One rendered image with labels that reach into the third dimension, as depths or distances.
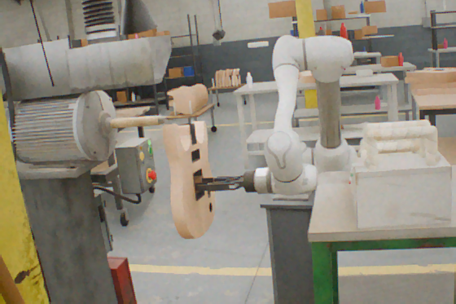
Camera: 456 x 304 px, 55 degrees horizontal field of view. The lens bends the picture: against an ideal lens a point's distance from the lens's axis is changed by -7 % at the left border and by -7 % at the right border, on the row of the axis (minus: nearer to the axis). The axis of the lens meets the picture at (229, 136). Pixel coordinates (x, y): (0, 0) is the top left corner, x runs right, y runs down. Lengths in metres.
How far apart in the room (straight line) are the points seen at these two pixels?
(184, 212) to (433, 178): 0.77
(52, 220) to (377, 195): 1.16
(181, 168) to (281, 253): 0.99
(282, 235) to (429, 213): 1.09
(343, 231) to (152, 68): 0.73
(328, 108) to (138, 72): 0.91
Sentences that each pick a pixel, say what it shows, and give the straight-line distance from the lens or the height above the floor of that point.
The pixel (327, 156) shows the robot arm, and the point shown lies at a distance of 2.16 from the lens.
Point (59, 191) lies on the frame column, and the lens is 1.74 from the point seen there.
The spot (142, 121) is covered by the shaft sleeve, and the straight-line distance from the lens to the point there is 1.59.
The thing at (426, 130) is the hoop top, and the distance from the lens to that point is 1.30.
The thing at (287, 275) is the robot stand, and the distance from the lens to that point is 2.40.
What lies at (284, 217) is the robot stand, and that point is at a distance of 2.26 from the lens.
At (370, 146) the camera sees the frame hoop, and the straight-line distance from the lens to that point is 1.29.
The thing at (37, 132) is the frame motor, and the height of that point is 1.26.
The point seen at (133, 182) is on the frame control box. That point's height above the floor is 0.97.
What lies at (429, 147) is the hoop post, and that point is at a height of 1.15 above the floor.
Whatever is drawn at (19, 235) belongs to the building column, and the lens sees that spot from 0.77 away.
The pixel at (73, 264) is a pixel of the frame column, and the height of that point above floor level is 0.74.
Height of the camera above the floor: 1.50
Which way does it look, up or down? 12 degrees down
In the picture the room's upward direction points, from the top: 7 degrees counter-clockwise
